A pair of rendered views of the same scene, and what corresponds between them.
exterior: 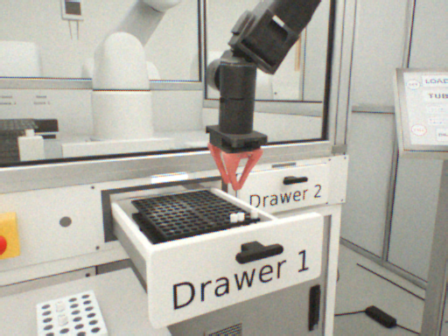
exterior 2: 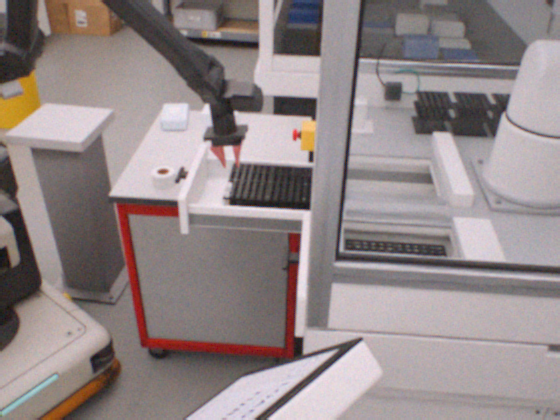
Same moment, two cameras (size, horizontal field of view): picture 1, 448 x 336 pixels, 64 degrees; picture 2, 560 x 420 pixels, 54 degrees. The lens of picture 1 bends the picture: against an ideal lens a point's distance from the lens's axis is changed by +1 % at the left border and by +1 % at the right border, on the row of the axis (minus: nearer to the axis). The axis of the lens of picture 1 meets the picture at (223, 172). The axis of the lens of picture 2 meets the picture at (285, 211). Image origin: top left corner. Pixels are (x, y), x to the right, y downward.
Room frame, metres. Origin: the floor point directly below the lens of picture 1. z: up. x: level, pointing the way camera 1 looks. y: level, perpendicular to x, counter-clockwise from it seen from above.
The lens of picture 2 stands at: (1.35, -0.97, 1.66)
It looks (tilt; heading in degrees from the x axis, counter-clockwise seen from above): 34 degrees down; 122
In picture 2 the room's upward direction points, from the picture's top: 2 degrees clockwise
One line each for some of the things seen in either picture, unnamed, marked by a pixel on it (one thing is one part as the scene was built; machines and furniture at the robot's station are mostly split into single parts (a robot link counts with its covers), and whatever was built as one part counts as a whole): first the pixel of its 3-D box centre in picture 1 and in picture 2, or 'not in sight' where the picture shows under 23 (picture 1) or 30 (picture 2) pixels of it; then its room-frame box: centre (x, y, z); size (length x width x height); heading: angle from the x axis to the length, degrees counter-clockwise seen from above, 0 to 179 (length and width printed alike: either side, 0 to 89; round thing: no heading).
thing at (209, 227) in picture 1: (214, 227); (231, 180); (0.57, 0.02, 0.90); 0.18 x 0.02 x 0.01; 119
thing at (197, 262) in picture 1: (244, 263); (195, 186); (0.48, -0.03, 0.87); 0.29 x 0.02 x 0.11; 119
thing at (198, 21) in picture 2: not in sight; (198, 15); (-2.17, 3.07, 0.22); 0.40 x 0.30 x 0.17; 24
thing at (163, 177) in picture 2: not in sight; (163, 177); (0.27, 0.06, 0.78); 0.07 x 0.07 x 0.04
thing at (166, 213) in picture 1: (191, 223); (270, 192); (0.66, 0.06, 0.87); 0.22 x 0.18 x 0.06; 29
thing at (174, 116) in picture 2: not in sight; (175, 116); (0.01, 0.41, 0.78); 0.15 x 0.10 x 0.04; 129
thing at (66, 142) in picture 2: not in sight; (81, 207); (-0.33, 0.17, 0.38); 0.30 x 0.30 x 0.76; 24
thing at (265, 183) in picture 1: (285, 189); (303, 270); (0.90, -0.16, 0.87); 0.29 x 0.02 x 0.11; 119
